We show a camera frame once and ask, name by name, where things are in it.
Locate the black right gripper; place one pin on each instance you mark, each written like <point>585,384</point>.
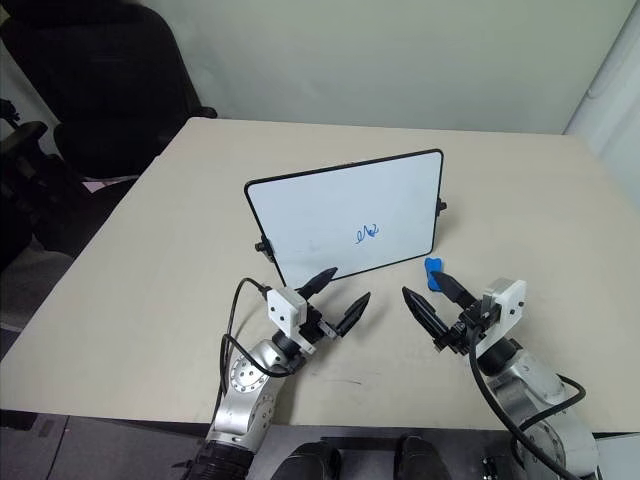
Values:
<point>462,330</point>

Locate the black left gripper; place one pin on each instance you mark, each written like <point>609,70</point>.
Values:
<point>315,326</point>

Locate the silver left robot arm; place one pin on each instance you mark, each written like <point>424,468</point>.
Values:
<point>246,386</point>

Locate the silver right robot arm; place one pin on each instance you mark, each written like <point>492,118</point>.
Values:
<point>540,400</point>

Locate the blue plastic block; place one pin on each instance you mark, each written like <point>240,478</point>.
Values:
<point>433,272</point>

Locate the small black-framed whiteboard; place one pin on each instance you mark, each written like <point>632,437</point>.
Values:
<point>345,215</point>

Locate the dark rounded shape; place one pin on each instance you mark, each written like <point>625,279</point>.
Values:
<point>312,462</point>

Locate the black office chair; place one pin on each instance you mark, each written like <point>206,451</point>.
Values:
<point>100,80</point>

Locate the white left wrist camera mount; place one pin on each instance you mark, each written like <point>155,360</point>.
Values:
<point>286,309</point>

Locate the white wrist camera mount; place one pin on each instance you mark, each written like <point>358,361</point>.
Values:
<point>286,309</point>
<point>506,307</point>

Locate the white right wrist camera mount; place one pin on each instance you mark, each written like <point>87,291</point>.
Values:
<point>506,307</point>

